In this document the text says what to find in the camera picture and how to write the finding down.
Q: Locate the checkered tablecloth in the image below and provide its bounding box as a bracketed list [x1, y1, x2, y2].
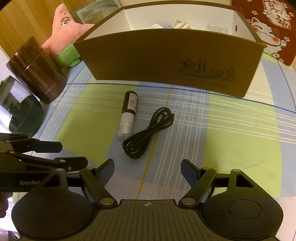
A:
[9, 53, 296, 232]

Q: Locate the pink starfish plush toy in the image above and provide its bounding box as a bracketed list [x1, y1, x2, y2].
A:
[42, 4, 94, 68]

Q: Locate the blue dental floss box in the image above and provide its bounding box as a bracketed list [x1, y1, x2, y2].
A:
[206, 25, 229, 34]

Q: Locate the small white medicine box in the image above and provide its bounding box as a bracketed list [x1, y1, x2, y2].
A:
[148, 24, 163, 29]

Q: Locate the red lucky cat cushion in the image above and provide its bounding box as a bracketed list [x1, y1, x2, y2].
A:
[231, 0, 295, 66]

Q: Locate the brown storage box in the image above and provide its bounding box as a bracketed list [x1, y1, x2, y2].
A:
[74, 1, 264, 97]

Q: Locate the wooden door frame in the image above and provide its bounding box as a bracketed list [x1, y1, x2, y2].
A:
[1, 1, 85, 57]

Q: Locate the black cable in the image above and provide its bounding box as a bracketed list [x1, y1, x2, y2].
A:
[122, 106, 175, 160]

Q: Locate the white plastic clip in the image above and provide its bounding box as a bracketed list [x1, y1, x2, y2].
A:
[172, 19, 193, 29]

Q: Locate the brown spray bottle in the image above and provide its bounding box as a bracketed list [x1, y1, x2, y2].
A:
[118, 91, 138, 138]

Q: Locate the green glass jar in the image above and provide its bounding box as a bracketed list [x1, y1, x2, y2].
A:
[1, 76, 44, 137]

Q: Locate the framed landscape picture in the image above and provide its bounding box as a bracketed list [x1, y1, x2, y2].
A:
[70, 0, 122, 24]

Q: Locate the brown metal canister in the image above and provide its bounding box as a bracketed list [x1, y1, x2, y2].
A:
[6, 37, 67, 104]

